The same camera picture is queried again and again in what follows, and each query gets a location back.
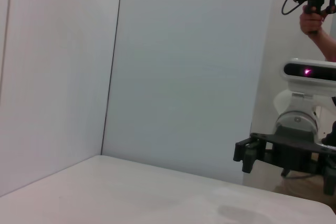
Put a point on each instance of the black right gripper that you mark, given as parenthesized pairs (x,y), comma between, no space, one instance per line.
(291,153)

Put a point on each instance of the person's hand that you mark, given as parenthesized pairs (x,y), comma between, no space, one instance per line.
(311,23)

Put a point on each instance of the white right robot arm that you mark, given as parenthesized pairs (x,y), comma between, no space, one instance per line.
(296,121)

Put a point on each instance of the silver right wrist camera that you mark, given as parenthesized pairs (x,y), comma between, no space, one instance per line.
(302,70)

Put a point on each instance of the person's forearm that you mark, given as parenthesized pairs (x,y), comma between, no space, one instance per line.
(326,45)

